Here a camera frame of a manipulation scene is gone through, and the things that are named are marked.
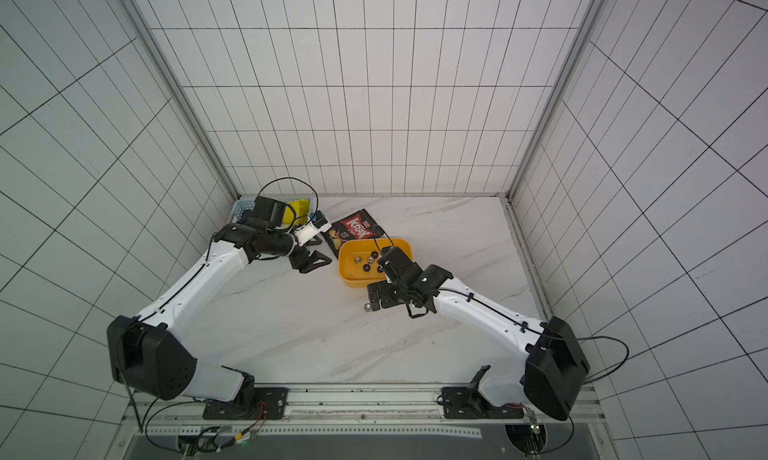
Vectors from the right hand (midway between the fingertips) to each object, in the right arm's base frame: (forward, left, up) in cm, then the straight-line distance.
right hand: (375, 295), depth 79 cm
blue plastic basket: (+36, +52, -5) cm, 63 cm away
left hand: (+8, +16, +8) cm, 19 cm away
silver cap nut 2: (+1, +3, -11) cm, 12 cm away
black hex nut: (+21, +3, -11) cm, 23 cm away
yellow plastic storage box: (+12, +9, -12) cm, 19 cm away
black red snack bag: (+33, +10, -11) cm, 36 cm away
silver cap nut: (+17, +8, -10) cm, 21 cm away
